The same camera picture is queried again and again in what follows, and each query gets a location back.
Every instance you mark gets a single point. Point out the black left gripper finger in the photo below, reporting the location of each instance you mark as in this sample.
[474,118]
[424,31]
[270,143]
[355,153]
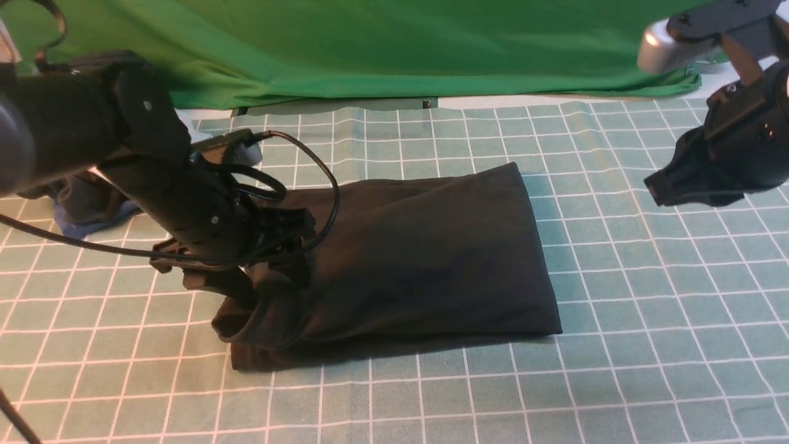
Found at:
[231,283]

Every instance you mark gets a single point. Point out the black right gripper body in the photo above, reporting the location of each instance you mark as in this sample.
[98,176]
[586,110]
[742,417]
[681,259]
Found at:
[741,148]

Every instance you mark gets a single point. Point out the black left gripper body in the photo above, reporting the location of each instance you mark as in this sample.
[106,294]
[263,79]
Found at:
[231,240]

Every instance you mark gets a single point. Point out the dark gray long-sleeved shirt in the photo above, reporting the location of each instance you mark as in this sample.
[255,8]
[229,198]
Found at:
[410,266]

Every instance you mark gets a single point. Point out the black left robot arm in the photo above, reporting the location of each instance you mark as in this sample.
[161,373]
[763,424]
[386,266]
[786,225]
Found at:
[121,121]

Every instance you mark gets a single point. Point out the dark gray crumpled garment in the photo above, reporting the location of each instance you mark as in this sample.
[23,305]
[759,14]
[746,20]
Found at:
[85,198]

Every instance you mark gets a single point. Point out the green backdrop cloth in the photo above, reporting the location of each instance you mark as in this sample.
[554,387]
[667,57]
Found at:
[230,54]

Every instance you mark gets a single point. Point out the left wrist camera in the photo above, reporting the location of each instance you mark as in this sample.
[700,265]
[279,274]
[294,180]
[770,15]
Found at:
[239,146]

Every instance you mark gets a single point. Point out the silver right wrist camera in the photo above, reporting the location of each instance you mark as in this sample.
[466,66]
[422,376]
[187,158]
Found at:
[746,31]

